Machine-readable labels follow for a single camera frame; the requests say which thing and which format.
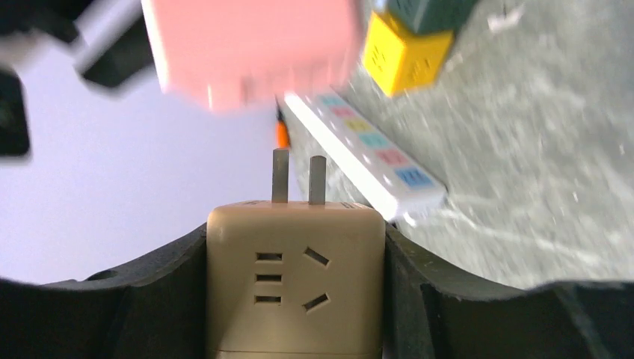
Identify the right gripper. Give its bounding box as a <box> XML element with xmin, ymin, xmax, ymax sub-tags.
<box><xmin>1</xmin><ymin>1</ymin><xmax>154</xmax><ymax>158</ymax></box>

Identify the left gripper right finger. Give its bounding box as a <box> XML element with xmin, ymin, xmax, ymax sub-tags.
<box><xmin>384</xmin><ymin>226</ymin><xmax>633</xmax><ymax>359</ymax></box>

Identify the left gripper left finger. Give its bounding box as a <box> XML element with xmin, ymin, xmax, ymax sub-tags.
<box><xmin>1</xmin><ymin>226</ymin><xmax>206</xmax><ymax>358</ymax></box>

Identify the pink cube socket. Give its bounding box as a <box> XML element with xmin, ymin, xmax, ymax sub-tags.
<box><xmin>142</xmin><ymin>0</ymin><xmax>363</xmax><ymax>111</ymax></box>

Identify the beige cube socket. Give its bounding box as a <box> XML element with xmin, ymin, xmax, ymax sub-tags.
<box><xmin>205</xmin><ymin>148</ymin><xmax>387</xmax><ymax>359</ymax></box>

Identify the white long power strip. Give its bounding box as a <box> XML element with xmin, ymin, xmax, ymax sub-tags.
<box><xmin>283</xmin><ymin>92</ymin><xmax>447</xmax><ymax>221</ymax></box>

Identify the yellow cube socket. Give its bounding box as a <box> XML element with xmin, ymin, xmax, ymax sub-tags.
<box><xmin>362</xmin><ymin>10</ymin><xmax>455</xmax><ymax>96</ymax></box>

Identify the dark green cube socket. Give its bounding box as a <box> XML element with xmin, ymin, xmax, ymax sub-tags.
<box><xmin>387</xmin><ymin>0</ymin><xmax>478</xmax><ymax>34</ymax></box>

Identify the orange handled screwdriver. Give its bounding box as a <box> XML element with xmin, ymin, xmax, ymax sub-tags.
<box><xmin>276</xmin><ymin>106</ymin><xmax>291</xmax><ymax>149</ymax></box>

